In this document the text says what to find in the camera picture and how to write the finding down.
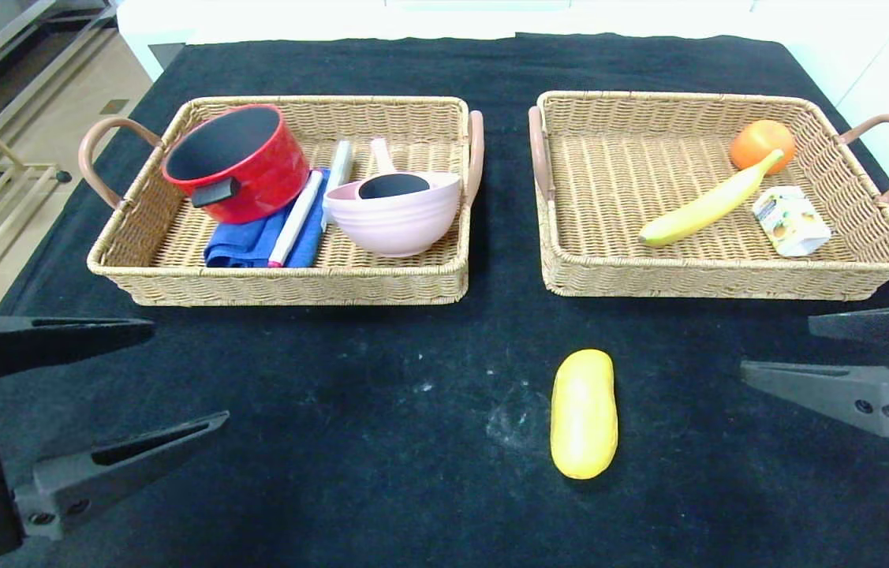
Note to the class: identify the pink bowl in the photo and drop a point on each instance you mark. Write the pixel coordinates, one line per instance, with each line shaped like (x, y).
(401, 225)

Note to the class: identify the blue folded towel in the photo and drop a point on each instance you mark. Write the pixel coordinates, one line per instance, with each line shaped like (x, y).
(243, 244)

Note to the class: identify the small juice carton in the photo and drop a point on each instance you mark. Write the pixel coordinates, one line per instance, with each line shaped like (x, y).
(795, 229)

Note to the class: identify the yellow banana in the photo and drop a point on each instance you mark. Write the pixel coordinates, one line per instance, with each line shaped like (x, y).
(696, 213)

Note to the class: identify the pink saucepan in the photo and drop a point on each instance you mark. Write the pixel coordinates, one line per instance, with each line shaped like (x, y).
(393, 185)

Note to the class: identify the clear plastic thermometer case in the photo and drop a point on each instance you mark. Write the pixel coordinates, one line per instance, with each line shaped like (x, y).
(338, 173)

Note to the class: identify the black tablecloth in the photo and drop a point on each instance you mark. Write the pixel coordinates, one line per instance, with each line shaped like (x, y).
(334, 63)

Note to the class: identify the white marker pen pink cap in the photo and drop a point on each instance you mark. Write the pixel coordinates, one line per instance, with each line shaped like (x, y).
(294, 225)

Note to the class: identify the orange fruit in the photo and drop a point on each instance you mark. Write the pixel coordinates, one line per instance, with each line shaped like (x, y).
(760, 140)

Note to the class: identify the yellow mango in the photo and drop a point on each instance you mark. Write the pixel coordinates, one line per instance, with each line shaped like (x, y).
(584, 418)

